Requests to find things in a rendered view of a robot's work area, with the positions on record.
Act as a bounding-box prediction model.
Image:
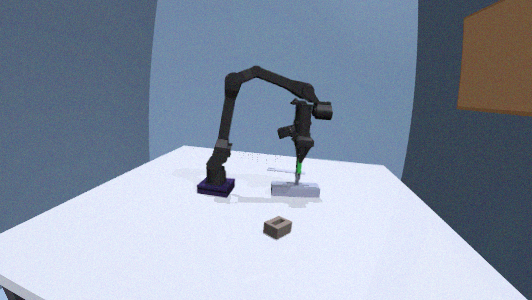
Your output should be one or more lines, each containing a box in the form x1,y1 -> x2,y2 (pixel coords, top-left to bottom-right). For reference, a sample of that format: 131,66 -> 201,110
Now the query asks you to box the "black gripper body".
293,117 -> 314,147

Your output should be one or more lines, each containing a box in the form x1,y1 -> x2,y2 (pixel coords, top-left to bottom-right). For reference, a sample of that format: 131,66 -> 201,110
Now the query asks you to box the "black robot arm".
205,66 -> 333,186

